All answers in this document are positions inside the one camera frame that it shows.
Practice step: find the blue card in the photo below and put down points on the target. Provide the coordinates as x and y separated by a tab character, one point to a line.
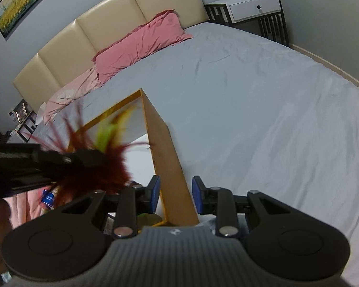
49	198

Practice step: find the black frame nightstand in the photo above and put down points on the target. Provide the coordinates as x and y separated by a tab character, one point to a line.
28	128

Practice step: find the beige padded headboard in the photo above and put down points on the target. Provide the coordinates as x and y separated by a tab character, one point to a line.
107	27

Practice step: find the light pink pillow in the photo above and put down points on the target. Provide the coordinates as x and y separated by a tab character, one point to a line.
74	89

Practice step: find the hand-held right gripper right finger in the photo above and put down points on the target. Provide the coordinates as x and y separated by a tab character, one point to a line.
198	195

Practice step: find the red green feather toy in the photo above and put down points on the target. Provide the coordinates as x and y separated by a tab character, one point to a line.
107	175

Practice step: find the white drawer nightstand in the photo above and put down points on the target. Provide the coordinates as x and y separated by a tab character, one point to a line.
251	6

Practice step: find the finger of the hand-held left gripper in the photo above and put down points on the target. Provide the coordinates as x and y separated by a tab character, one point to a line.
74	159

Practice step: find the dark pink pillow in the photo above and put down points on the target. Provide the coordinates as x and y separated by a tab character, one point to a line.
137	44

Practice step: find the photo frame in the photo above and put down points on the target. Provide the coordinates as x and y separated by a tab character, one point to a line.
21	112

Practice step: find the orange cardboard box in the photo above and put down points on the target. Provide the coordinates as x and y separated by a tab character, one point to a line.
164	155

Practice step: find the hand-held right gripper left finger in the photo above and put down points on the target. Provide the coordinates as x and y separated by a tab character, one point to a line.
155	192

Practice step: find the yellow landscape wall painting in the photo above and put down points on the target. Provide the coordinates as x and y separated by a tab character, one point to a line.
18	6

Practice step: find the bed with grey sheet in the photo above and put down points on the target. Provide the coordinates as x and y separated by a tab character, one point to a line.
242	110

